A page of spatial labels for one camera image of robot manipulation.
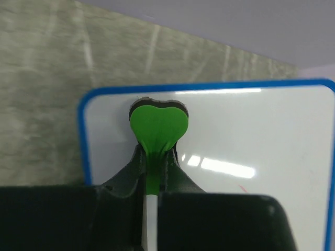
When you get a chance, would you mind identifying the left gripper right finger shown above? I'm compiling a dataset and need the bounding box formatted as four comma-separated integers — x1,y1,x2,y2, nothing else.
159,149,205,193

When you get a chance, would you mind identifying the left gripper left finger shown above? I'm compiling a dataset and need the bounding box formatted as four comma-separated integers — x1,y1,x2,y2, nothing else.
102,145,146,198

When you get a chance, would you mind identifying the blue framed whiteboard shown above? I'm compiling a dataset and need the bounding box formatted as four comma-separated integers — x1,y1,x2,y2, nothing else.
77,78,334,250

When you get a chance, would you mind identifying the green whiteboard eraser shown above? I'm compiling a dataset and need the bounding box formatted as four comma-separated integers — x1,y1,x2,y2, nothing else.
129,97,189,196

